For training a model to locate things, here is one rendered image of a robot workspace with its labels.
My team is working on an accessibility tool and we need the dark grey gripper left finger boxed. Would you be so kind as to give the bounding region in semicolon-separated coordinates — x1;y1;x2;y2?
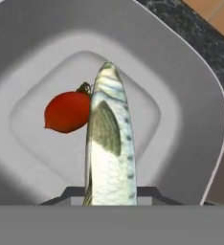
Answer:
38;186;87;207

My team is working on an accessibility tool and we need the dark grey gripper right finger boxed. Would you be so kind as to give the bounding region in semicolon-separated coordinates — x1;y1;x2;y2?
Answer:
136;186;184;207

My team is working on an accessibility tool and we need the silver green fish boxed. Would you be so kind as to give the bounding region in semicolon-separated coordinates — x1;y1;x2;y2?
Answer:
82;61;138;207

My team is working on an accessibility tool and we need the red tomato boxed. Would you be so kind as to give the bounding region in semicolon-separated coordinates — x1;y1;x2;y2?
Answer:
43;81;93;134

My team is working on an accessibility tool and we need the grey tupperware container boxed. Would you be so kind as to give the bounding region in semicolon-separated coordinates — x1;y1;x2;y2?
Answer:
0;0;224;207

